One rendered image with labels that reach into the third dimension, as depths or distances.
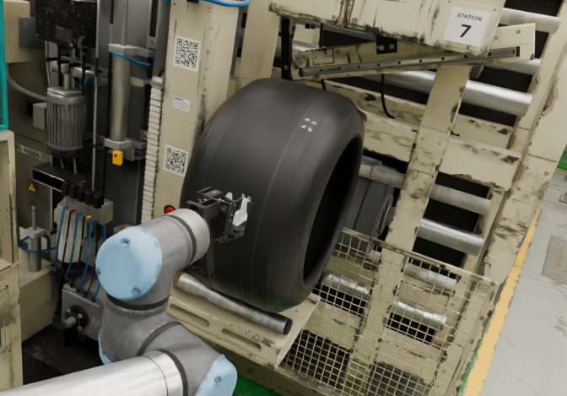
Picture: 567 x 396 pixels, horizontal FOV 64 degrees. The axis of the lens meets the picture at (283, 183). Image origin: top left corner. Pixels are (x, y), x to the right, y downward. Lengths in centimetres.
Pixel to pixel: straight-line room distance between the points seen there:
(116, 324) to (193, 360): 14
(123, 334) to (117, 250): 13
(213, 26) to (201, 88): 15
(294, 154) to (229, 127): 16
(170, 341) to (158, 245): 13
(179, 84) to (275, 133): 35
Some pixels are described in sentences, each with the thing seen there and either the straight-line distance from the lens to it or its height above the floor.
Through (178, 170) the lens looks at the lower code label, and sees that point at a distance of 130.
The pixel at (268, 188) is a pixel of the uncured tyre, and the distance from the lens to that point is 95.
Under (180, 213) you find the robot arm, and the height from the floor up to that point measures 134.
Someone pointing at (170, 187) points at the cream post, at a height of 114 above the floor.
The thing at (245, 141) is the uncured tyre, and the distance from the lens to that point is 100.
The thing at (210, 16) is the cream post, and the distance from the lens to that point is 118.
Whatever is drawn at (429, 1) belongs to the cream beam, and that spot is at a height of 174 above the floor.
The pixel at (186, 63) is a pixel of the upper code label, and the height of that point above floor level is 149.
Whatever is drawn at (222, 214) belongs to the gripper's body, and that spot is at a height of 131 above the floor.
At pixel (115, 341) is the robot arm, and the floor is 119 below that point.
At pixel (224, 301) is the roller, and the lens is 128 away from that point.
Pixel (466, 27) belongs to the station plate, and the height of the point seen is 170.
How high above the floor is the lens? 168
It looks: 22 degrees down
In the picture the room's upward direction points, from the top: 11 degrees clockwise
